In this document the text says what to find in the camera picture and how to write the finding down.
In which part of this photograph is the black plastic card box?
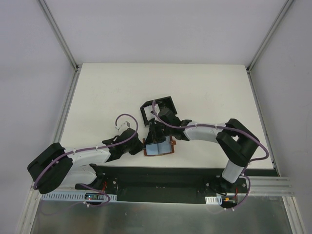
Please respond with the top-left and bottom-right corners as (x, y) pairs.
(140, 96), (177, 127)

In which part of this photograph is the white left cable duct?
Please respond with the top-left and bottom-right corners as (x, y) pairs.
(41, 192), (117, 202)

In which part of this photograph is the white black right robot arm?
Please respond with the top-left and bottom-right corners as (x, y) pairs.
(150, 107), (260, 195)

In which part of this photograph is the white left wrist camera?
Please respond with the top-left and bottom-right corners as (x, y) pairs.
(115, 121), (130, 134)

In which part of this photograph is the right rear aluminium post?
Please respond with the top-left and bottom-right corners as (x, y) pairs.
(246, 0), (295, 74)

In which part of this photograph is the brown leather card holder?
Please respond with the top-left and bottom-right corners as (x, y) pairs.
(144, 136), (176, 156)

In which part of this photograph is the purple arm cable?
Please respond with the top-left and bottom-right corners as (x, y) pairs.
(33, 114), (140, 208)
(151, 99), (270, 212)

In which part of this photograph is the right aluminium side rail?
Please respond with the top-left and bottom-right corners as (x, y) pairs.
(246, 67), (306, 234)

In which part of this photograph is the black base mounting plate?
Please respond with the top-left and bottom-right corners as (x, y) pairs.
(99, 166), (247, 204)

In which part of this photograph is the white right cable duct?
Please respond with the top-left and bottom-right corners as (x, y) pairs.
(205, 195), (238, 206)

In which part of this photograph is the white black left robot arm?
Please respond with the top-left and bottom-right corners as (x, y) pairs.
(27, 128), (144, 194)

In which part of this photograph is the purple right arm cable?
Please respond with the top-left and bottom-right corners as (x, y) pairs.
(151, 99), (270, 212)

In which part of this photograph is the aluminium post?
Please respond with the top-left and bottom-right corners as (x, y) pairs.
(246, 0), (295, 74)
(37, 0), (80, 71)

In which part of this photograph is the white cable duct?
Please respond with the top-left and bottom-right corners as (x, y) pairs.
(41, 192), (117, 202)
(205, 195), (238, 206)

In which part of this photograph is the left rear aluminium post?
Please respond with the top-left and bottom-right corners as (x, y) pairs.
(37, 0), (80, 71)

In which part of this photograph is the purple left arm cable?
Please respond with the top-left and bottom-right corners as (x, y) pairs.
(33, 114), (140, 208)

